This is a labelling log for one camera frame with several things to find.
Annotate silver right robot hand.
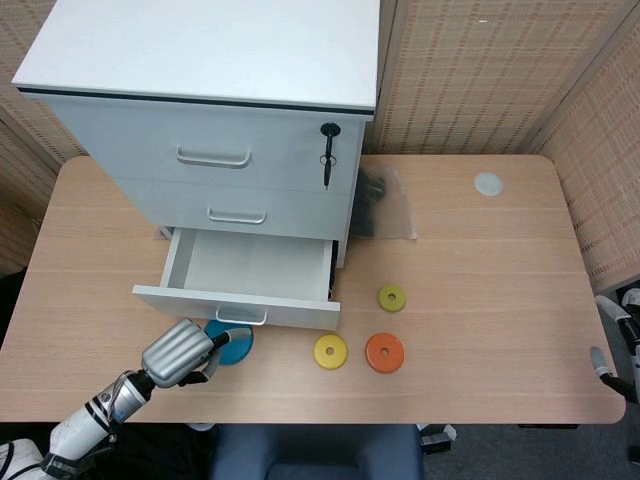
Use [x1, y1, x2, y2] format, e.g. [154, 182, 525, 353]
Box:
[590, 294, 640, 401]

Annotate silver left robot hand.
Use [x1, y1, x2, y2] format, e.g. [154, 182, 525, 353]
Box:
[140, 318, 255, 389]

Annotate short silver drawer handle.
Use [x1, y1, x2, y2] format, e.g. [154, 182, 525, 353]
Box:
[215, 307, 269, 326]

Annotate medium white cabinet drawer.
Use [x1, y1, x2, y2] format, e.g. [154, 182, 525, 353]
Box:
[112, 177, 354, 242]

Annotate large white cabinet drawer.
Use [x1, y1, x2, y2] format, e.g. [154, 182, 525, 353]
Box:
[37, 94, 366, 194]

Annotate black key with lanyard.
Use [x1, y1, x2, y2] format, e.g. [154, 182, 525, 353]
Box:
[320, 121, 343, 190]

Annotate white three-drawer cabinet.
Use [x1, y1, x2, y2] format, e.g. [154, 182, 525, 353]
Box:
[12, 0, 382, 270]

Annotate blue disc with hole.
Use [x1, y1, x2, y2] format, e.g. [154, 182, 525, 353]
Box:
[204, 320, 255, 367]

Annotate yellow disc with hole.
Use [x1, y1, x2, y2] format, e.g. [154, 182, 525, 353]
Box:
[312, 333, 349, 371]

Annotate blue office chair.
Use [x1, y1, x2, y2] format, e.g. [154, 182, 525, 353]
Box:
[209, 423, 425, 480]

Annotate woven partition screen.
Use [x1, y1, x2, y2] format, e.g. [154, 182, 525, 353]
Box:
[532, 19, 640, 294]
[367, 0, 621, 156]
[0, 0, 89, 274]

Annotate white black chair base part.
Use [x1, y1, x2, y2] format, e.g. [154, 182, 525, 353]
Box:
[419, 423, 457, 454]

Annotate olive green disc with hole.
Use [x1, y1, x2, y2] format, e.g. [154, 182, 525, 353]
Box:
[376, 283, 407, 314]

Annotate orange disc with hole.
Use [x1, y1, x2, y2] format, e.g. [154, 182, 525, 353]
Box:
[364, 332, 406, 374]

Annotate clear plastic bag black parts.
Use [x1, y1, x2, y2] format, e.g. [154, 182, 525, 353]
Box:
[349, 166, 419, 241]

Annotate medium silver drawer handle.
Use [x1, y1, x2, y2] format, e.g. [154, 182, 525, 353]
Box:
[207, 206, 268, 225]

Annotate long silver drawer handle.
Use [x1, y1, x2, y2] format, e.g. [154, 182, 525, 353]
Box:
[175, 145, 253, 169]

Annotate grey round cable grommet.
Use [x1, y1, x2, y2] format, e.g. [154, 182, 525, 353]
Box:
[473, 171, 505, 197]

